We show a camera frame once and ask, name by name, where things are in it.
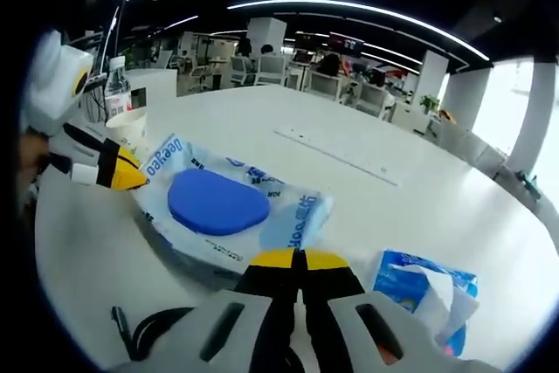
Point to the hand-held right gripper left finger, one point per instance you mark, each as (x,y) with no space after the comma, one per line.
(209,333)

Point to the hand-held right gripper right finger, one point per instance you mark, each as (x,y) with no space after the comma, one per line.
(349,333)

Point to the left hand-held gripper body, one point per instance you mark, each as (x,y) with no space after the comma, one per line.
(52,89)

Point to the white paper cup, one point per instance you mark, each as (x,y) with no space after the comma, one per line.
(129,128)

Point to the clear plastic water bottle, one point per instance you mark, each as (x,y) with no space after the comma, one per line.
(118,89)

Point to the blue tissue pack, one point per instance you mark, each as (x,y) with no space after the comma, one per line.
(397,277)

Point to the person's left hand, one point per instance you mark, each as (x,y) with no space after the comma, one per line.
(31,156)

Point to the white office chair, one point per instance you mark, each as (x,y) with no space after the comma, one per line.
(271,69)
(325,84)
(373,101)

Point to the teal object on sill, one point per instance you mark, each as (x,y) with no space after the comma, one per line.
(529,181)

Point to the potted green plant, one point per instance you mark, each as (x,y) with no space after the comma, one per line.
(429,103)

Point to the hanging screen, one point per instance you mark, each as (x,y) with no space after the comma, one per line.
(347,44)

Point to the long curved ceiling light strip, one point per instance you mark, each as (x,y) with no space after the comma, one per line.
(362,8)

